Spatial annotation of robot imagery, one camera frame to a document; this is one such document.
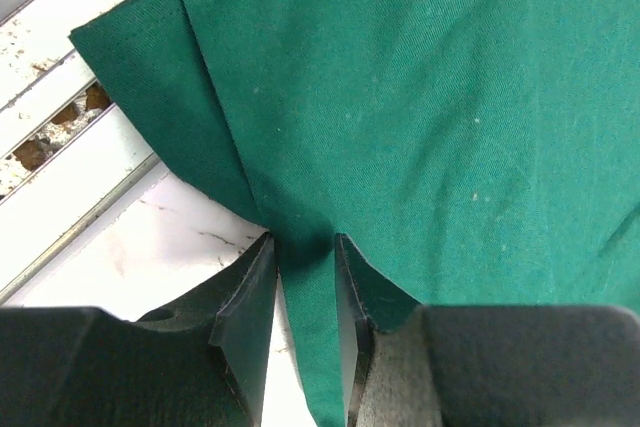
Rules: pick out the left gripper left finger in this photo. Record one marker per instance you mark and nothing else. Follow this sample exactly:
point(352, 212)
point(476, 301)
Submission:
point(199, 360)

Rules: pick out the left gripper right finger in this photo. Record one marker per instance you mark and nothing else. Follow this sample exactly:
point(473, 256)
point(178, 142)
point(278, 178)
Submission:
point(405, 363)

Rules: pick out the dark green surgical cloth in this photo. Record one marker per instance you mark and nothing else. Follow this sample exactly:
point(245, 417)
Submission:
point(477, 151)

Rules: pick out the aluminium extrusion frame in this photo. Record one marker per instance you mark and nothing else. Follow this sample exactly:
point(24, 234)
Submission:
point(68, 153)

